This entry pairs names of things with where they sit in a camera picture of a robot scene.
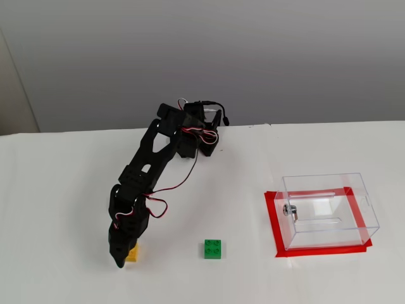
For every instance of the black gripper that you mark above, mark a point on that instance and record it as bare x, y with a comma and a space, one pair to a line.
119, 246

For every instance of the yellow lego brick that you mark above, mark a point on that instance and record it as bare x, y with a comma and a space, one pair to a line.
134, 253

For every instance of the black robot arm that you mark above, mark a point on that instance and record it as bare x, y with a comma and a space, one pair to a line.
152, 158

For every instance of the green lego brick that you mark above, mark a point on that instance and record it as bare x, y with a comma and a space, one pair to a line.
212, 250

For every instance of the transparent plastic box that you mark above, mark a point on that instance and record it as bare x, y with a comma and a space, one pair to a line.
329, 206

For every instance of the black table clamp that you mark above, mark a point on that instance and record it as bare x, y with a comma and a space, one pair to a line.
212, 147

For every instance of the red tape square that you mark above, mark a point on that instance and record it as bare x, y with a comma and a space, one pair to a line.
272, 221

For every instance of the silver cam lock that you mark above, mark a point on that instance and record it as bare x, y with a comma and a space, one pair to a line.
289, 211

